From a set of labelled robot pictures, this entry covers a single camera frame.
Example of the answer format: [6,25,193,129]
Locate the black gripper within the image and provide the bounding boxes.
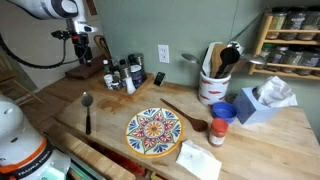
[71,32,94,67]

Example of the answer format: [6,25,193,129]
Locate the dark wooden spoon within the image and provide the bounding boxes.
[159,97,209,133]

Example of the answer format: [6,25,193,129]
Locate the white chili-print utensil holder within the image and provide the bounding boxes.
[198,70,232,107]

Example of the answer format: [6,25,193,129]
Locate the black plastic spoon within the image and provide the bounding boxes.
[215,46,241,80]

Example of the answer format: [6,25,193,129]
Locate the silver kitchen utensil head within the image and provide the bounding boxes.
[227,40,245,56]

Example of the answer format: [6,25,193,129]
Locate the large metal serving spoon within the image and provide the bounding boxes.
[239,53,268,67]

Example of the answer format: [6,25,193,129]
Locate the dark wooden board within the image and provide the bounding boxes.
[64,54,107,81]

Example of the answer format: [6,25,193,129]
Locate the small white jar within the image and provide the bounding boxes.
[103,73,115,90]

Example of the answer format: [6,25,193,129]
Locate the metal pepper mill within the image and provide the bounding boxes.
[119,59,131,82]

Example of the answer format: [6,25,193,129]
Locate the white salt shaker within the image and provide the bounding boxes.
[124,76,137,96]

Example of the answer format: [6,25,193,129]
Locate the blue-label canister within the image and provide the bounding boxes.
[129,64,145,89]

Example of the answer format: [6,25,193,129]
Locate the tall metal black-lid canister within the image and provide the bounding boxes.
[132,52,148,81]

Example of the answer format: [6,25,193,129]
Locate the wooden condiment tray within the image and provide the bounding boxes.
[89,70,155,101]

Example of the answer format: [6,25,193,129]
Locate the small black phone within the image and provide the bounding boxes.
[153,71,166,87]

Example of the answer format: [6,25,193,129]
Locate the wooden chair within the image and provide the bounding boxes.
[0,49,45,108]

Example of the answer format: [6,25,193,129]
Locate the colourful floral ceramic plate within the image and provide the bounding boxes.
[124,107,185,158]

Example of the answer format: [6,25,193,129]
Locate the metal ladle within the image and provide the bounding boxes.
[181,53,208,76]

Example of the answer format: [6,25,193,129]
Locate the white spatula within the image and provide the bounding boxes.
[201,41,223,78]

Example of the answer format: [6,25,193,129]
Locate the light wooden spatula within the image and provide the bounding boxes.
[210,43,228,79]

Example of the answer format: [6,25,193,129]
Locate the blue plastic bowl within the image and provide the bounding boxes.
[211,101,238,124]

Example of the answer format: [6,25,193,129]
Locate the red-lidded spice jar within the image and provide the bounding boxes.
[208,117,230,148]

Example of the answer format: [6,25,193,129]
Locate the white paper napkin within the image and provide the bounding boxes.
[175,139,223,180]

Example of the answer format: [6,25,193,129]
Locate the blue tissue box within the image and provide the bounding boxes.
[232,87,284,125]

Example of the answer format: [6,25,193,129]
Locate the wooden spice rack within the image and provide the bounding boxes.
[247,9,320,81]

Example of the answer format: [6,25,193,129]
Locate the small glass spice jar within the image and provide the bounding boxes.
[266,46,290,73]
[280,49,303,75]
[295,49,320,77]
[255,43,273,71]

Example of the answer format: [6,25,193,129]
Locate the white tissue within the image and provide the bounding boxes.
[255,75,299,109]

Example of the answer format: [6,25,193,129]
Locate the glass jar green herbs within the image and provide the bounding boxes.
[266,10,288,41]

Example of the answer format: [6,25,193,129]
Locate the glass jar dark spices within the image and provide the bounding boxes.
[280,9,306,41]

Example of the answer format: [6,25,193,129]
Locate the glass jar pale spices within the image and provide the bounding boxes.
[297,9,320,42]

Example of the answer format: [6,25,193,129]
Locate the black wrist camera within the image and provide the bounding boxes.
[50,29,73,40]

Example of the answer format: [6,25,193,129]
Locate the metal spoon black handle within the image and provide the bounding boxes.
[80,91,94,136]

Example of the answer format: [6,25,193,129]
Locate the white wall outlet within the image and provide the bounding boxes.
[157,44,171,64]

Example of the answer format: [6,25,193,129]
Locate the long thin metal handle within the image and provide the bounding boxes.
[229,9,268,43]

